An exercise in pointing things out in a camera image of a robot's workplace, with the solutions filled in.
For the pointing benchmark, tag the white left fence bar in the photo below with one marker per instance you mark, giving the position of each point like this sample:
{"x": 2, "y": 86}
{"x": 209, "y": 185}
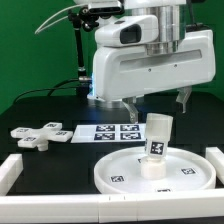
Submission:
{"x": 10, "y": 170}

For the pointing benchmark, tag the white cross table base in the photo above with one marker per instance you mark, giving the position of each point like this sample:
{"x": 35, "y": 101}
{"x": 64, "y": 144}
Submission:
{"x": 40, "y": 138}

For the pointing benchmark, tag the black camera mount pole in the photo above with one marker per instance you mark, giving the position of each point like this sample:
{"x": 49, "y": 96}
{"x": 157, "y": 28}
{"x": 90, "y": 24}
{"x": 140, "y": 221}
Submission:
{"x": 82, "y": 20}

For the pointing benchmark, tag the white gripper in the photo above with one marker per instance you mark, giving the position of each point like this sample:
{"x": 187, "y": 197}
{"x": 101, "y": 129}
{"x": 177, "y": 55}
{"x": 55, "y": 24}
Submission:
{"x": 120, "y": 73}

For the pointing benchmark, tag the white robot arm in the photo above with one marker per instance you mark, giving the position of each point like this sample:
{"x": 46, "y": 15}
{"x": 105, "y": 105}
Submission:
{"x": 170, "y": 15}

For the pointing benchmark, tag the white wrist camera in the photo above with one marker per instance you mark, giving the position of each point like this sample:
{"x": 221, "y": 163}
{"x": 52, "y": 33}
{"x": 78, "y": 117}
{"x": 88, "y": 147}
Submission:
{"x": 128, "y": 31}

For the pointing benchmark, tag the white marker tag sheet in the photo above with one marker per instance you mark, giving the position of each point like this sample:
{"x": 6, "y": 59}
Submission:
{"x": 109, "y": 133}

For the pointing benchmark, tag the white round table top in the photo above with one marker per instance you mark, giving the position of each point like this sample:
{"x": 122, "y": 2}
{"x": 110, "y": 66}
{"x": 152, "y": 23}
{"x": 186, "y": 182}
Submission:
{"x": 130, "y": 170}

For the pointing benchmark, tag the white right fence bar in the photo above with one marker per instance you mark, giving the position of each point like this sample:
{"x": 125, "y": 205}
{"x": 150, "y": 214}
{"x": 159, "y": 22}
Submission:
{"x": 216, "y": 157}

